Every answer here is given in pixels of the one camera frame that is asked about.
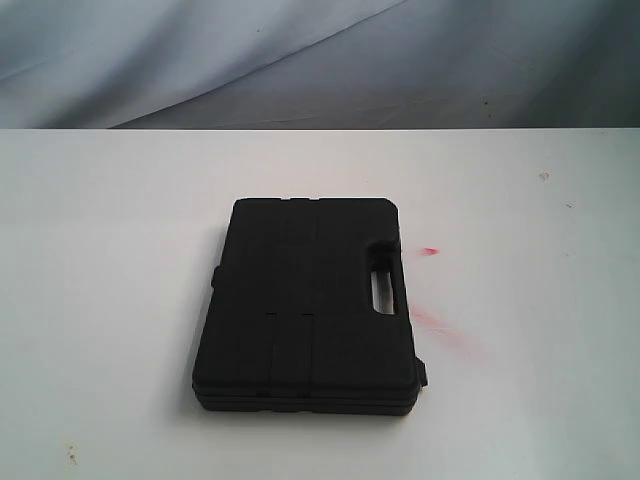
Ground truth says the black plastic tool case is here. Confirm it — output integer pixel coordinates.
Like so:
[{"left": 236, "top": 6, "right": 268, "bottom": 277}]
[{"left": 192, "top": 198, "right": 427, "bottom": 416}]

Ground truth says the white backdrop cloth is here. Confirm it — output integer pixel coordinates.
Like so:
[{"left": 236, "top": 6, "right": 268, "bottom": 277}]
[{"left": 1, "top": 1, "right": 639, "bottom": 129}]

